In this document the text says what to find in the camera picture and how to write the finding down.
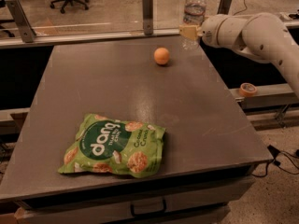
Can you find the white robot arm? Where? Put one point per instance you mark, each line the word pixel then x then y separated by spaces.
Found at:
pixel 263 38

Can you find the green dang snack bag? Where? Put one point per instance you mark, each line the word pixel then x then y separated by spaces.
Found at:
pixel 112 146

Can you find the orange fruit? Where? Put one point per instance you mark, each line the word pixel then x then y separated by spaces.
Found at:
pixel 161 56

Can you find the left metal bracket post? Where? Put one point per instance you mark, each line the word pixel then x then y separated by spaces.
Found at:
pixel 26 31

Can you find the orange tape roll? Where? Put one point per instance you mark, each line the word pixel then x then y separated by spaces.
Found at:
pixel 247 90

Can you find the metal bracket post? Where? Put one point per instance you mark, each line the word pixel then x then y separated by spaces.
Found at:
pixel 147 13
pixel 26 31
pixel 224 6

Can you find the middle metal bracket post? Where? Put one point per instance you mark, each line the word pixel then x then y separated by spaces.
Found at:
pixel 147 13

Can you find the right metal bracket post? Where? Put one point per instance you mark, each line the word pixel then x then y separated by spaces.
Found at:
pixel 224 6

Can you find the metal side rail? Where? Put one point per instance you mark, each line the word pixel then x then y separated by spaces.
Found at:
pixel 267 96

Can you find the clear plastic water bottle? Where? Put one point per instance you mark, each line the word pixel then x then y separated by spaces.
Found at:
pixel 194 12

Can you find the black drawer handle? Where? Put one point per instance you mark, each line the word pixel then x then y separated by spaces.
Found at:
pixel 148 208

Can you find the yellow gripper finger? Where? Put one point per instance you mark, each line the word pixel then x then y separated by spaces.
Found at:
pixel 192 32

